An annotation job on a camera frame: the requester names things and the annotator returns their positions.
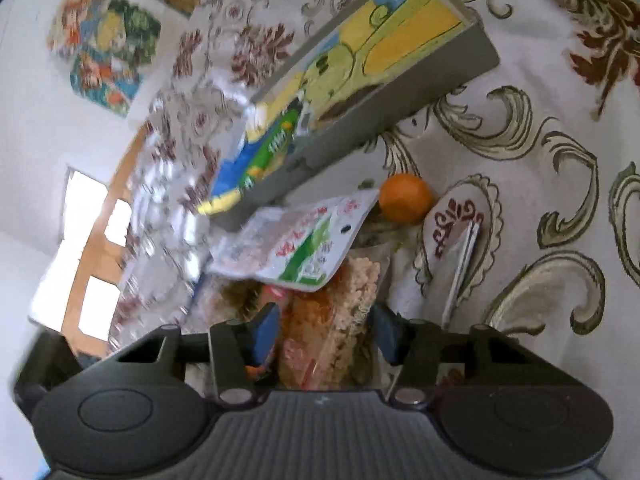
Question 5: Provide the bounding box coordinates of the wooden bed frame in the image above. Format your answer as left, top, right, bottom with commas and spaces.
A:
61, 122, 151, 358

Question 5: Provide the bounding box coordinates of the orange tangerine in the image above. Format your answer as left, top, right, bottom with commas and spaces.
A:
378, 174, 436, 226

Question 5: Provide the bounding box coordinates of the clear nut bar package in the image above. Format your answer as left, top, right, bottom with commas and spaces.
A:
186, 275, 262, 333

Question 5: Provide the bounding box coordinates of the grey tray with painting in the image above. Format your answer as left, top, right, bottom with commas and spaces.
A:
198, 0, 500, 231

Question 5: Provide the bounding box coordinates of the clear dark snack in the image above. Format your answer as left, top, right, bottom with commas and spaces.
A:
425, 221, 480, 330

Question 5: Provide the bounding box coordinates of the blond boy poster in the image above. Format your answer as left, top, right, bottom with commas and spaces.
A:
46, 0, 162, 66

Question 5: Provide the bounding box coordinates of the white green snack bag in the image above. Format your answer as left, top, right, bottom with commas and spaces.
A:
208, 188, 378, 292

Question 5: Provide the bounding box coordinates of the rice cracker snack pack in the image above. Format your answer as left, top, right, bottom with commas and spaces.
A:
278, 257, 381, 390

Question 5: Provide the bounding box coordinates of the green sausage snack stick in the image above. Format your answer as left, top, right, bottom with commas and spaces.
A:
239, 106, 300, 190

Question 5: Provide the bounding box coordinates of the anime girl poster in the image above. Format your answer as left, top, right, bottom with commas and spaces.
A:
70, 47, 142, 117

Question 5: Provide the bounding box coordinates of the floral satin bedspread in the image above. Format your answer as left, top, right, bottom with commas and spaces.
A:
107, 0, 639, 364

